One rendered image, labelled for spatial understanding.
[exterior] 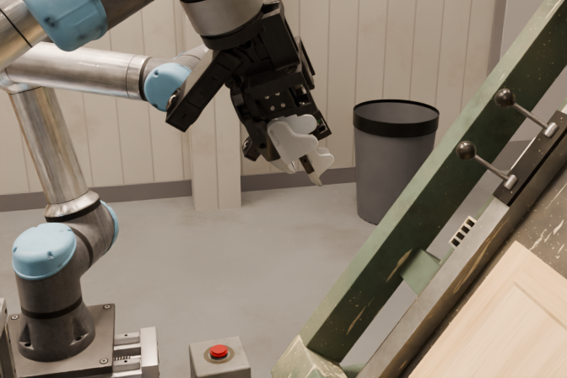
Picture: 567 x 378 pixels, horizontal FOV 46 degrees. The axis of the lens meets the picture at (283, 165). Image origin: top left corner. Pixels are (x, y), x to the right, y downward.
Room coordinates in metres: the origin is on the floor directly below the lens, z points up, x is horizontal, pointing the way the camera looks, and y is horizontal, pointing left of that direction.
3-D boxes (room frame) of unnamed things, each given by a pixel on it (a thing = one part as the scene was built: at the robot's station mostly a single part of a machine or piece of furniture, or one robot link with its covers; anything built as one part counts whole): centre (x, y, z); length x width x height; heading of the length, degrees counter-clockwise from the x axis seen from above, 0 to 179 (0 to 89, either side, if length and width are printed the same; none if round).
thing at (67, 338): (1.13, 0.46, 1.09); 0.15 x 0.15 x 0.10
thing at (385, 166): (3.92, -0.69, 0.35); 0.52 x 0.52 x 0.69
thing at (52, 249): (1.14, 0.46, 1.20); 0.13 x 0.12 x 0.14; 167
